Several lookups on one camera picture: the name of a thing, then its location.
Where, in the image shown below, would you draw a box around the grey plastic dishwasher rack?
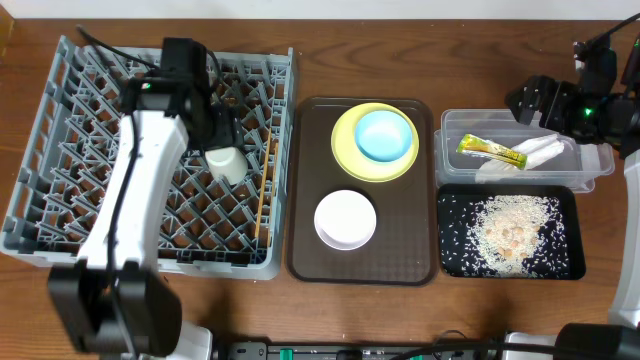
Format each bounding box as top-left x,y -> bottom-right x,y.
1,38 -> 297,280

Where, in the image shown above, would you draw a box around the black plastic tray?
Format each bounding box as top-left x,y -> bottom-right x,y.
437,184 -> 586,280

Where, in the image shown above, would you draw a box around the spilled rice and food scraps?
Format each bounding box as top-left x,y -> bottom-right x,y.
437,195 -> 570,279

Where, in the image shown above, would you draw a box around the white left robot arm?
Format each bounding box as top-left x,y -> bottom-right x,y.
47,38 -> 247,359

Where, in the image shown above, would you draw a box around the white napkin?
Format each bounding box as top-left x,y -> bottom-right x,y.
475,134 -> 565,183

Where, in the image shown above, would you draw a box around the yellow green snack wrapper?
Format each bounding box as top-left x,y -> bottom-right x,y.
456,134 -> 528,170

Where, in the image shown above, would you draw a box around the brown plastic serving tray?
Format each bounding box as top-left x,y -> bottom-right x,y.
287,97 -> 438,286

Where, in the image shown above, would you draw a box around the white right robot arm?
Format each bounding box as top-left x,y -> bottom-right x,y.
505,32 -> 639,359

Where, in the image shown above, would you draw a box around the white cup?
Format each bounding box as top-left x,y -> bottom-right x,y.
205,147 -> 248,185

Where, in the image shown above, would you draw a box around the clear plastic bin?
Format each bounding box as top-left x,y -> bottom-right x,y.
434,109 -> 615,193

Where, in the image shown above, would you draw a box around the light blue bowl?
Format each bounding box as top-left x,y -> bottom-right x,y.
354,110 -> 413,163

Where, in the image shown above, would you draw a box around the white bowl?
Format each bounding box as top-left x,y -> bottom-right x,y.
313,190 -> 377,251

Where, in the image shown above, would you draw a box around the yellow plate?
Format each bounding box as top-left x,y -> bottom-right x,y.
331,102 -> 420,183

